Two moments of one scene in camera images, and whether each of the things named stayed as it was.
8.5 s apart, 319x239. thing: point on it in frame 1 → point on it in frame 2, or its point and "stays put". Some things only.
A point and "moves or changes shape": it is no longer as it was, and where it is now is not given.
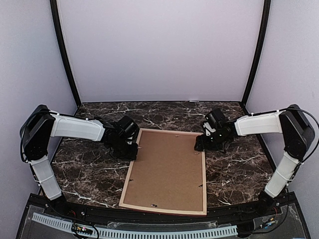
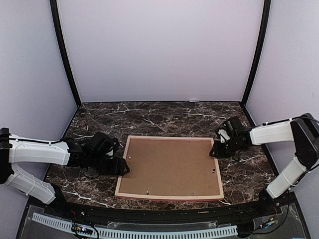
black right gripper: [202, 144] → [219, 153]
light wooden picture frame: [168, 174] moves or changes shape
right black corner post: [266, 14] stays put
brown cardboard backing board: [167, 172] moves or changes shape
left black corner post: [61, 44] stays put
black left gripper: [131, 156] → [117, 168]
